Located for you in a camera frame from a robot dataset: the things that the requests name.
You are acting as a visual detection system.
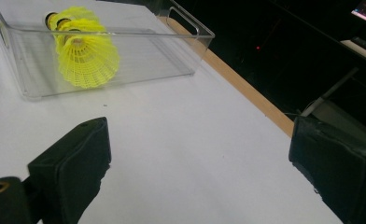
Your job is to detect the white metal stand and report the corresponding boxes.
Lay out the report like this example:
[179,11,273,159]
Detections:
[300,66,360,119]

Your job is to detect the white table cover sheet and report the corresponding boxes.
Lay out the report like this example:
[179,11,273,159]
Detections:
[0,0,345,224]

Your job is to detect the clear plastic container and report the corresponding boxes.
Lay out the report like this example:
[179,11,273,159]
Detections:
[0,0,217,101]

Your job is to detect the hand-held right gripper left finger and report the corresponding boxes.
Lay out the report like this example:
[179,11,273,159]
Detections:
[26,116,113,224]

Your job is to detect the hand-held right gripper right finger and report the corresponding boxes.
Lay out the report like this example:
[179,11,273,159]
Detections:
[288,115,366,224]

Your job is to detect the yellow shuttlecock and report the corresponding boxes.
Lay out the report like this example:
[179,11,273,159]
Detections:
[54,17,108,54]
[44,6,101,31]
[57,33,121,90]

